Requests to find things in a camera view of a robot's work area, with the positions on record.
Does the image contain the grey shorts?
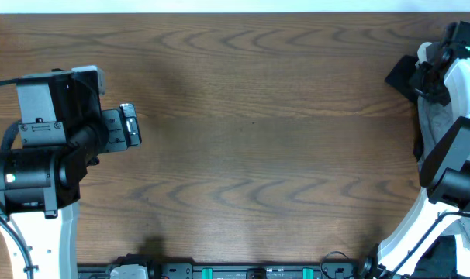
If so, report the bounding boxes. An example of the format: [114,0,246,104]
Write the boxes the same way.
[417,97,470,250]

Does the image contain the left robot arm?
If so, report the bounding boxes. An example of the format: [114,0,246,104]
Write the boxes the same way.
[0,66,142,278]

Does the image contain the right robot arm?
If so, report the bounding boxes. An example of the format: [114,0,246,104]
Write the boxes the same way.
[357,21,470,278]

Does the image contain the black garment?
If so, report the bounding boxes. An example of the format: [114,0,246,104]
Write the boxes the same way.
[385,55,424,161]

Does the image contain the white garment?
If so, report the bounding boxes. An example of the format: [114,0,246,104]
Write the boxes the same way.
[415,42,432,69]

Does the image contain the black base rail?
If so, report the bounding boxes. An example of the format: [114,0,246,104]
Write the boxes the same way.
[78,254,358,279]

